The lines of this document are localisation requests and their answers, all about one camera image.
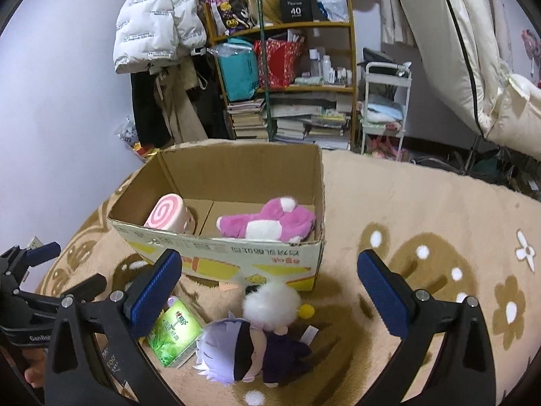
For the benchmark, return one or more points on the red patterned bag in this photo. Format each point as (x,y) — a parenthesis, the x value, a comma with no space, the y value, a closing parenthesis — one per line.
(279,63)

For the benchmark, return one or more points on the folded light blue cloth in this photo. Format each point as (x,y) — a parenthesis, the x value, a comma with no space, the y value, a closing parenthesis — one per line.
(382,110)

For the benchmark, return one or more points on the black and pink printed bag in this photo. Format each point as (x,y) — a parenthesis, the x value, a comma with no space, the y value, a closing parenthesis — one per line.
(230,4)

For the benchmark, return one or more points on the white trolley cart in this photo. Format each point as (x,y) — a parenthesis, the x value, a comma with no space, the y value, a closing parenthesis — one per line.
(382,66)

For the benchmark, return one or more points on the white-haired plush doll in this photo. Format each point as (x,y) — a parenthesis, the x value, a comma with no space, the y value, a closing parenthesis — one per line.
(249,346)

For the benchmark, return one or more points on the white puffer jacket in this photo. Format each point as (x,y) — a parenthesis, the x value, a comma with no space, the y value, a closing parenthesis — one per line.
(152,21)

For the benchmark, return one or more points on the brown cardboard box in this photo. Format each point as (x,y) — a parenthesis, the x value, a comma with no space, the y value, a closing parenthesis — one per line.
(253,165)

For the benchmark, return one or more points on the pink wall decoration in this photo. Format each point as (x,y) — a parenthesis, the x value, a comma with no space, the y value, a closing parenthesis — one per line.
(530,44)

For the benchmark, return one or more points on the green pole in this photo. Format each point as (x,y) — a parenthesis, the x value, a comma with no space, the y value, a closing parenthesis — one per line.
(264,72)

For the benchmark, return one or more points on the wooden shelf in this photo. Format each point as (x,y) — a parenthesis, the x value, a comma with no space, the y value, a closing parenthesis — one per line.
(312,89)

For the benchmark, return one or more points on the black box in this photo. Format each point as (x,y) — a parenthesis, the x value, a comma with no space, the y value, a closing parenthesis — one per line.
(296,6)

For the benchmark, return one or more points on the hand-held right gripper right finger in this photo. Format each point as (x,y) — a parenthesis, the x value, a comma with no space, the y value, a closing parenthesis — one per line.
(382,296)

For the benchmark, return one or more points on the black item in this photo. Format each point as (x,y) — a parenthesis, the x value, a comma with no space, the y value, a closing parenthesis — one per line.
(376,57)

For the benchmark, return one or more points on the pink and white plush toy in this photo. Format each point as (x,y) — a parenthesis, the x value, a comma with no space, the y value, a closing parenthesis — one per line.
(270,220)

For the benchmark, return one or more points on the pile of books and papers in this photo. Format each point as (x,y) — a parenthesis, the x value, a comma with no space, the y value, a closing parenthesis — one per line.
(312,122)

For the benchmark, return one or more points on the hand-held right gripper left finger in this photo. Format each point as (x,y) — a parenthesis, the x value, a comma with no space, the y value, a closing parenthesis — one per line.
(156,292)

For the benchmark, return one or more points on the black coat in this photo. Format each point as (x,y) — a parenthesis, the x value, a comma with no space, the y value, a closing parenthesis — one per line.
(143,105)

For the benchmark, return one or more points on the pink plush toys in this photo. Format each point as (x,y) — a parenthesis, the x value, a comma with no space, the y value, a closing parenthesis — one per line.
(382,146)

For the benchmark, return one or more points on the cluster of cosmetic bottles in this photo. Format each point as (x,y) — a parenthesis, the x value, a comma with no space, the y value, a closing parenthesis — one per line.
(325,67)

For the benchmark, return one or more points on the white fluffy plush ball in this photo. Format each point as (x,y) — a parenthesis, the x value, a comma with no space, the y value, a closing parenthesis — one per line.
(270,304)

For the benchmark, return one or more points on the green tissue pack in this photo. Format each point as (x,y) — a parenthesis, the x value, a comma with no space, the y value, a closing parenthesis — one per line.
(175,330)

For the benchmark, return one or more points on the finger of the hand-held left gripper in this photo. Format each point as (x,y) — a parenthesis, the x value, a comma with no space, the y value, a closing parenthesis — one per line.
(84,285)
(42,251)

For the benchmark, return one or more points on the teal bag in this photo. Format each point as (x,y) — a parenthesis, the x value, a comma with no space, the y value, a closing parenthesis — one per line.
(239,72)

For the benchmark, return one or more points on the office chair base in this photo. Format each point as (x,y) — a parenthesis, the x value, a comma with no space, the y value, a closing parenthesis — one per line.
(473,156)

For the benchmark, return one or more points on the cream quilt with black trim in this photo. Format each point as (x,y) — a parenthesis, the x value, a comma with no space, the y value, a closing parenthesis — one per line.
(460,50)

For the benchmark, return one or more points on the person's left hand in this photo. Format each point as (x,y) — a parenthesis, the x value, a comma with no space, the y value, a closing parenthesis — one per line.
(36,363)

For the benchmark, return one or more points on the plastic bag of snacks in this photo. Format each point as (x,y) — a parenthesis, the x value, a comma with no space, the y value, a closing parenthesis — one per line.
(131,135)

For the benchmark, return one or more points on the yellow wig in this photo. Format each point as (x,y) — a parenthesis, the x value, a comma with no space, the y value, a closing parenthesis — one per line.
(266,4)

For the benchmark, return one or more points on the white wall socket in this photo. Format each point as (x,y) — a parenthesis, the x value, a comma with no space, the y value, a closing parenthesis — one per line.
(34,243)

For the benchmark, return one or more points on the beige coat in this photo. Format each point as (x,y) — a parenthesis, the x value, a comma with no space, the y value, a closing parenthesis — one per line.
(177,105)

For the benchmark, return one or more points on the stack of books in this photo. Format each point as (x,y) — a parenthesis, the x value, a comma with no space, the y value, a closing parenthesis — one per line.
(249,118)

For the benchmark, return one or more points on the pink swirl roll plush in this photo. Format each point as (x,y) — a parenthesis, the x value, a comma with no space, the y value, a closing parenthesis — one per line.
(162,215)

